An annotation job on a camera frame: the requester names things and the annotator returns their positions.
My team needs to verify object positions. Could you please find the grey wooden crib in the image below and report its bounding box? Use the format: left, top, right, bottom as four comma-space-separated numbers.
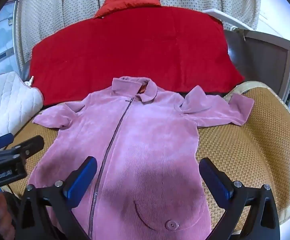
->
225, 29, 290, 109

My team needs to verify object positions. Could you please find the white quilted cushion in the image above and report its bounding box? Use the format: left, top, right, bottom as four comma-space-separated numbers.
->
0, 72, 43, 137

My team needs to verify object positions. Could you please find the red blanket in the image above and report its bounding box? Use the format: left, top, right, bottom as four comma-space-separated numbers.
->
30, 7, 244, 106

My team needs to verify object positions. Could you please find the white shelf board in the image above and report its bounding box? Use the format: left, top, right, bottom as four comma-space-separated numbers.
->
202, 9, 254, 31

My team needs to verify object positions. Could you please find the beige dotted curtain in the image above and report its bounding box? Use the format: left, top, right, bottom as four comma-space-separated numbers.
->
15, 0, 261, 72

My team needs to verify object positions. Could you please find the window with frame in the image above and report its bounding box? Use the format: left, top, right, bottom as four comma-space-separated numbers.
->
0, 0, 20, 74

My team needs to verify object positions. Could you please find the pink corduroy coat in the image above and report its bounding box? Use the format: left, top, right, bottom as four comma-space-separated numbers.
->
29, 77, 254, 239

